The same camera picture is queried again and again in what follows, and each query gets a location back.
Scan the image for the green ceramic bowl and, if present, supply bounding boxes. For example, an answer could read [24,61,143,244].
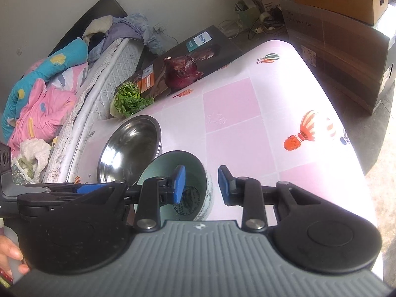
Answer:
[137,150,213,222]

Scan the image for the small steel bowl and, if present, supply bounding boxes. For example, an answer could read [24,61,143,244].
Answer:
[97,115,162,185]

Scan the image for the person's left hand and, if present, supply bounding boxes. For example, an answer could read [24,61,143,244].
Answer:
[0,235,29,279]

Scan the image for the floral grey pillow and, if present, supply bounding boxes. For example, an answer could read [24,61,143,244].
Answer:
[11,161,33,185]

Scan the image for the white fluffy towel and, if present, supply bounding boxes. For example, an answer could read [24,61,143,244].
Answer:
[18,138,51,183]

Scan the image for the green leafy cabbage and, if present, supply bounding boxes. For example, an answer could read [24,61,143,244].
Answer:
[109,82,154,119]

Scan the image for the pink and teal blanket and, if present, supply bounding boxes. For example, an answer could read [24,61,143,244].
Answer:
[1,38,88,150]

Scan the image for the red onion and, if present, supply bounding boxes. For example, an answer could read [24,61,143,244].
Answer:
[164,56,203,91]

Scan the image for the white quilted mattress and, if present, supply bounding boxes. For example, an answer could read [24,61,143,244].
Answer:
[43,38,144,183]

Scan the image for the dark printed appliance box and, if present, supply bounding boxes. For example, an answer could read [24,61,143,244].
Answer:
[111,25,242,115]

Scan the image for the grey crumpled clothes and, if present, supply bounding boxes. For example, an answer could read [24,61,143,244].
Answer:
[82,13,165,63]

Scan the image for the large brown cardboard box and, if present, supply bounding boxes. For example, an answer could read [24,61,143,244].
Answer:
[280,0,395,113]

